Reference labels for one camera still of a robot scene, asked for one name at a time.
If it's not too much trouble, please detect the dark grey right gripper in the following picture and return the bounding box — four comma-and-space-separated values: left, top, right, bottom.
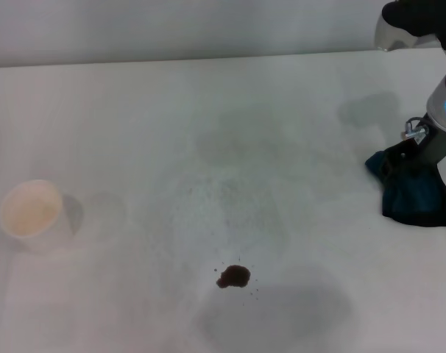
378, 124, 446, 187

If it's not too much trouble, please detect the blue rag with black trim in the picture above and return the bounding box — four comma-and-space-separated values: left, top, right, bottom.
364, 149, 446, 232

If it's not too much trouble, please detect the white paper cup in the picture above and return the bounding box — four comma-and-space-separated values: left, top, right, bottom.
0, 179, 75, 254

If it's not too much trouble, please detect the dark brown liquid stain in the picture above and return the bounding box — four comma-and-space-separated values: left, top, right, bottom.
212, 263, 261, 298

